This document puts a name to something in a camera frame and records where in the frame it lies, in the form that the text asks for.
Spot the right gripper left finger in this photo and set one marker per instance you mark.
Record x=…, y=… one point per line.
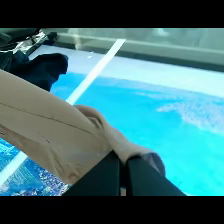
x=101, y=181

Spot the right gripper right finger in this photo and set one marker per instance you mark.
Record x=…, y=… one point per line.
x=146, y=181

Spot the beige trousers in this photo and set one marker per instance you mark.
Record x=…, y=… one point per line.
x=50, y=130

